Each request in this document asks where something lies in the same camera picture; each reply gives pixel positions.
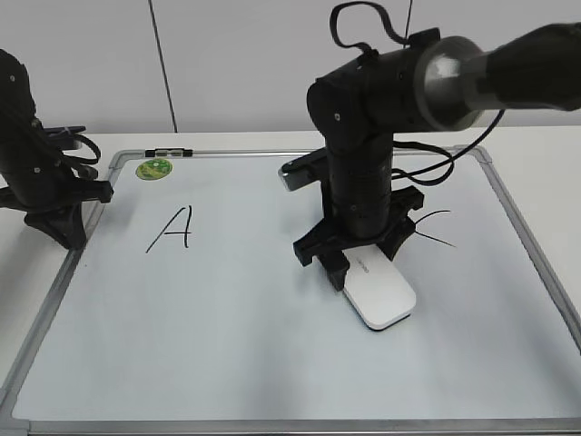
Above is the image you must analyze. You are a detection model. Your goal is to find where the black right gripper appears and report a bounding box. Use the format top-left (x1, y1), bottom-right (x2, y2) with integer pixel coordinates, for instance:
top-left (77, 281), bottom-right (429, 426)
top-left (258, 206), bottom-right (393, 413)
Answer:
top-left (293, 186), bottom-right (424, 291)

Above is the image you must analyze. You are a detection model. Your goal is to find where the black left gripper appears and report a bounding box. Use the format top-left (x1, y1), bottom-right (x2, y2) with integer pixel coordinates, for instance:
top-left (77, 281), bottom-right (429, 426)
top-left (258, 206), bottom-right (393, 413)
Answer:
top-left (1, 179), bottom-right (113, 250)

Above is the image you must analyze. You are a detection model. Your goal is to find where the white board eraser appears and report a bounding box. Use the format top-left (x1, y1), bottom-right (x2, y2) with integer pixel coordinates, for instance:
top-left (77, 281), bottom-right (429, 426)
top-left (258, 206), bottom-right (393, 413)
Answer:
top-left (343, 245), bottom-right (417, 332)

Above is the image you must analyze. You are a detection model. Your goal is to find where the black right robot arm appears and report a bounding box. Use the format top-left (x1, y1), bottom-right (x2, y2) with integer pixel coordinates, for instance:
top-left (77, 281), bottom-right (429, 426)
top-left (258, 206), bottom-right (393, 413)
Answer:
top-left (281, 23), bottom-right (580, 290)

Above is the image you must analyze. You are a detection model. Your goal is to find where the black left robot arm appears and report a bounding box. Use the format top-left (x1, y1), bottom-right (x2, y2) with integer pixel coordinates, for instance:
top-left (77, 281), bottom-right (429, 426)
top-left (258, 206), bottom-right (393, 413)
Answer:
top-left (1, 50), bottom-right (113, 250)

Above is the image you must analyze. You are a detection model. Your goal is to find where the green round magnet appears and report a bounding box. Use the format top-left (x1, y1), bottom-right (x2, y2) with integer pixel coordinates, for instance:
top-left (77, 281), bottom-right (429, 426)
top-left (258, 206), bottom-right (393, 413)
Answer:
top-left (135, 158), bottom-right (173, 181)

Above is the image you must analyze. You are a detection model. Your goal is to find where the black marker clip holder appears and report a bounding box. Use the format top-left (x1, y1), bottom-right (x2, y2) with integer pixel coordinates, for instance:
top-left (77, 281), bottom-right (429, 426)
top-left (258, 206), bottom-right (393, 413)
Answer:
top-left (144, 148), bottom-right (193, 159)

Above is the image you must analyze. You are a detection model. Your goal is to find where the grey framed whiteboard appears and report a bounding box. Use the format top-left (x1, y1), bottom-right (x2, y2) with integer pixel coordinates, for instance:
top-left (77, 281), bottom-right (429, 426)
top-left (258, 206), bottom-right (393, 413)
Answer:
top-left (2, 150), bottom-right (580, 435)

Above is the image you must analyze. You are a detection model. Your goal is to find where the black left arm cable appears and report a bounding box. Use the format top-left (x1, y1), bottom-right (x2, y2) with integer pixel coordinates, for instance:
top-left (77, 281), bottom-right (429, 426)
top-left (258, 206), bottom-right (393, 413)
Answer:
top-left (34, 125), bottom-right (102, 183)

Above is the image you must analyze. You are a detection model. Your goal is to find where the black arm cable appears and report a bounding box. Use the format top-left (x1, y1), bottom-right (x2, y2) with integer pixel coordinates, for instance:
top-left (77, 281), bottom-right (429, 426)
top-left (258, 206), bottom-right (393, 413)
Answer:
top-left (34, 125), bottom-right (102, 183)
top-left (329, 2), bottom-right (505, 188)

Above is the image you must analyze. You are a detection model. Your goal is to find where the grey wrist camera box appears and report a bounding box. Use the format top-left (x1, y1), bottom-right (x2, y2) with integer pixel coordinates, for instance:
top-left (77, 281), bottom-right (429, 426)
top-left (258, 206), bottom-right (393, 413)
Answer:
top-left (278, 148), bottom-right (329, 192)

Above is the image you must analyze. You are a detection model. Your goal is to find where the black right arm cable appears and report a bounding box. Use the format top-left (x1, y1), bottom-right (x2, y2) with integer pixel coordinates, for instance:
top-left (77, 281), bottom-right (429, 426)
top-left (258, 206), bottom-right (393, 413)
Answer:
top-left (329, 2), bottom-right (505, 188)

